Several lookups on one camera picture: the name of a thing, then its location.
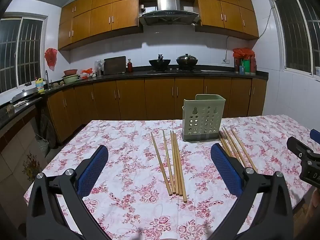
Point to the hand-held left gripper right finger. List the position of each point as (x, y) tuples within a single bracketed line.
[(226, 170)]

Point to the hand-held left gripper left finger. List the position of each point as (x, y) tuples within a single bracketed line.
[(92, 170)]

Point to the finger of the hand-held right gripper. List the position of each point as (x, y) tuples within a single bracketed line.
[(315, 134), (297, 146)]

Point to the green perforated utensil holder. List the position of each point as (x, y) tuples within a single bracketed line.
[(200, 120)]

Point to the pink floral tablecloth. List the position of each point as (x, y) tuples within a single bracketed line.
[(125, 155)]

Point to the wooden lower kitchen cabinets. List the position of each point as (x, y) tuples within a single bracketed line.
[(130, 97)]

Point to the green basin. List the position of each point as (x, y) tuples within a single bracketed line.
[(71, 79)]

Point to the small blue box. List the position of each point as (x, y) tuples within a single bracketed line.
[(241, 70)]

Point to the green box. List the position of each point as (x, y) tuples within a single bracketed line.
[(246, 66)]

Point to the red and white plastic bag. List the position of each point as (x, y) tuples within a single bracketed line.
[(86, 73)]

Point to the yellow detergent bottle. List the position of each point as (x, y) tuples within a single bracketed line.
[(40, 86)]

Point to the red basin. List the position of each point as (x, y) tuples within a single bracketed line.
[(70, 72)]

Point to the round metal pan lid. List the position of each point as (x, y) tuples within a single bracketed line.
[(25, 95)]

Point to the tall dark red bottle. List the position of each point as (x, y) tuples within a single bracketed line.
[(236, 65)]

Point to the clear plastic bag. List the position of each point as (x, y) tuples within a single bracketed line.
[(99, 67)]

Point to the metal faucet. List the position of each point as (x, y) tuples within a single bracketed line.
[(46, 77)]

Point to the black kitchen countertop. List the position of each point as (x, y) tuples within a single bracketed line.
[(140, 74)]

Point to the dark wooden cutting board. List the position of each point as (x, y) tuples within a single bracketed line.
[(114, 65)]

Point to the red plastic bag over bottles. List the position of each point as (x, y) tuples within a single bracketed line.
[(243, 53)]

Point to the small red bottle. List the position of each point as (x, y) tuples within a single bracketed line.
[(129, 66)]

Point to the gas stove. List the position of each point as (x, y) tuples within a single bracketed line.
[(175, 71)]

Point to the dark pot with lid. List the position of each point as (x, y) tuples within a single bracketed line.
[(186, 61)]

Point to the black wok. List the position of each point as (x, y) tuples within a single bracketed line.
[(160, 63)]

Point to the barred window with small panes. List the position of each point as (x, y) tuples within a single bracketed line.
[(17, 55)]

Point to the steel range hood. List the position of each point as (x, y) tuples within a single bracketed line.
[(168, 12)]

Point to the barred window with white frame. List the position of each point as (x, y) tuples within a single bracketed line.
[(295, 32)]

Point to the white wall socket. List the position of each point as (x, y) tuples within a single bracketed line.
[(226, 61)]

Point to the red plastic bag on wall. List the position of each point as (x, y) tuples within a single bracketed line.
[(51, 57)]

